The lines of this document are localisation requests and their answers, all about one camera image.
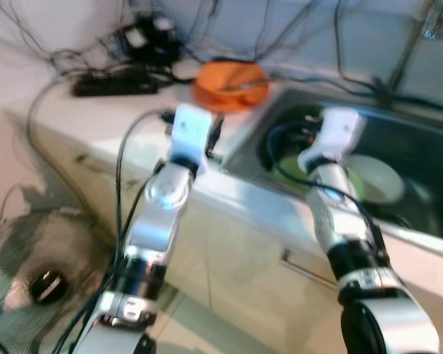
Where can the orange plastic bowl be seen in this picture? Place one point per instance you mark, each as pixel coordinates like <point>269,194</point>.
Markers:
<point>221,77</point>

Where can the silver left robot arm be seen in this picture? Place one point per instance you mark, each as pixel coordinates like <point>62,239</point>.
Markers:
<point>159,199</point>

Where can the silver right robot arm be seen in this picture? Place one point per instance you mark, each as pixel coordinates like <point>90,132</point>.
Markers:
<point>340,214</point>

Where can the beige kitchen cabinet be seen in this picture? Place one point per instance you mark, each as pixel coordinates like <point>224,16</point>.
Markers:
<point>236,273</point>

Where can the orange plastic plate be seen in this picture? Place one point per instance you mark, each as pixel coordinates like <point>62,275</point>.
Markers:
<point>221,107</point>

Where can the green plastic plate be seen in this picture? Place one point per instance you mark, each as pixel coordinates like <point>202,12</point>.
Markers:
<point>286,171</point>

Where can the metal spoon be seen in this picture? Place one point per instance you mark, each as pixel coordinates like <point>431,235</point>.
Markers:
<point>244,87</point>

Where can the white bowl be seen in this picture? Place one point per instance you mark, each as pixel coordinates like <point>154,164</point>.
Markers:
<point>380,181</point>

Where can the black power strip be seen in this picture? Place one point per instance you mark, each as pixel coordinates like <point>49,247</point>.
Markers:
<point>114,85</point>

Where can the black charger box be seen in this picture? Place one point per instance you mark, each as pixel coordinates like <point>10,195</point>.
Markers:
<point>151,40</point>

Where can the stainless steel sink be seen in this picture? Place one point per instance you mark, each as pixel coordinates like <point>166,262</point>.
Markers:
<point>421,147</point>

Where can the metal faucet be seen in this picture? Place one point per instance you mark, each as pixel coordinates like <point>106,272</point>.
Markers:
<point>410,55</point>

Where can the black mesh floor fan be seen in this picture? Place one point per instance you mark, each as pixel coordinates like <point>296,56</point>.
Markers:
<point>48,287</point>

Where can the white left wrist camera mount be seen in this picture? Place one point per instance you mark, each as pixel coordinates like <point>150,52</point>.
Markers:
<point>188,133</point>

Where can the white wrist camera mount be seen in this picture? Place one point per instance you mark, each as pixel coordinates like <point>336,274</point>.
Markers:
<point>188,133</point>
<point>340,133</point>

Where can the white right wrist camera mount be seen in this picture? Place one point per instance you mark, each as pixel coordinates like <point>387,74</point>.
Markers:
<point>340,133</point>

